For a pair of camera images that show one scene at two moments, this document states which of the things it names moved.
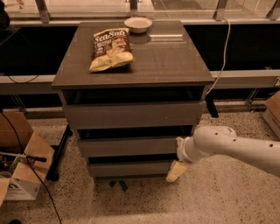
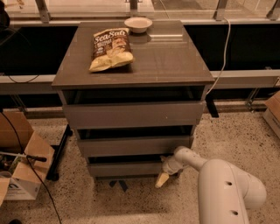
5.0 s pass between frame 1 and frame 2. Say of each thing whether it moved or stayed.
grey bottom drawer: stayed
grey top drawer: stayed
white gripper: moved
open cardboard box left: stayed
